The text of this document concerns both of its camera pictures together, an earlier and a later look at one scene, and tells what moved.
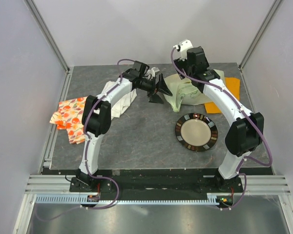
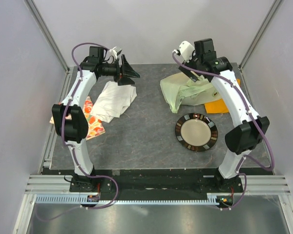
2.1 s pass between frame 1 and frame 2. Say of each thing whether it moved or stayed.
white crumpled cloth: stayed
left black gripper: moved
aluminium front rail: stayed
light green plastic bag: stayed
